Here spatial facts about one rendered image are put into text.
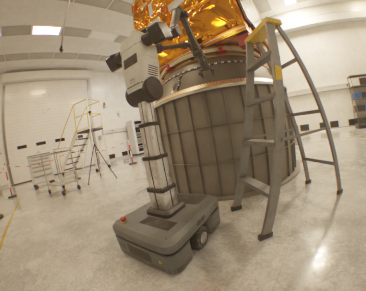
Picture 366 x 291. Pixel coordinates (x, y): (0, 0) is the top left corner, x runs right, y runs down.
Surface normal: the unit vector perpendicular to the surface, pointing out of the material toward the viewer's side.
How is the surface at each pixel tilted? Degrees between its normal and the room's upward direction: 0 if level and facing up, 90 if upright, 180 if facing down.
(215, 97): 90
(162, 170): 90
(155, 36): 120
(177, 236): 45
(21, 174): 90
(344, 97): 90
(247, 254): 0
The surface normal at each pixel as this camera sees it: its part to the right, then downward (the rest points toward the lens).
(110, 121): 0.74, -0.08
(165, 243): -0.12, -0.69
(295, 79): -0.64, 0.17
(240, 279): -0.18, -0.98
